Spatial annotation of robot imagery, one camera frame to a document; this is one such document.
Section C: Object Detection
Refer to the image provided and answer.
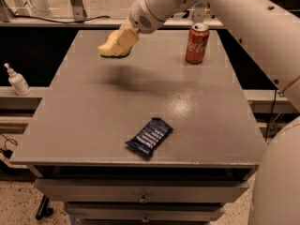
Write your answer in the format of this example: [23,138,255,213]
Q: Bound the white pump bottle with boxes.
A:
[4,63,31,96]

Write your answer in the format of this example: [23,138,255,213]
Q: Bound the yellow sponge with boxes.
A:
[97,30,131,58]

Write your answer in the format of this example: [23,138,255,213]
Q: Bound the grey lower drawer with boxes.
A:
[65,202,224,222]

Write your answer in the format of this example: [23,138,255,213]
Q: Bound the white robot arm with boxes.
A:
[112,0,300,225]

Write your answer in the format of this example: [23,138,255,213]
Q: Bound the grey upper drawer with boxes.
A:
[35,179,249,203]

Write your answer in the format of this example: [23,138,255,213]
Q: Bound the black cable on shelf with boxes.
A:
[8,7,111,24]

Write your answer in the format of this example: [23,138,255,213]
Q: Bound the red coca-cola can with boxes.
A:
[186,22,210,64]

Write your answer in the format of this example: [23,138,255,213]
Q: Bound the metal frame leg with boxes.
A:
[69,0,87,23]

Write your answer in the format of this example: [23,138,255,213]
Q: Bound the grey drawer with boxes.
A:
[65,202,224,222]
[35,179,249,203]

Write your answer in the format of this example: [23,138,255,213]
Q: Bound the blue rxbar wrapper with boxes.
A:
[127,118,173,157]

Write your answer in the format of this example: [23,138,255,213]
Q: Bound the black floor cable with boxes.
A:
[0,132,19,159]

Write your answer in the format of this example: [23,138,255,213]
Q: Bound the metal frame post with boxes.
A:
[192,4,205,23]

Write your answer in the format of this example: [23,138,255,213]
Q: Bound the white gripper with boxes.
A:
[112,0,171,56]

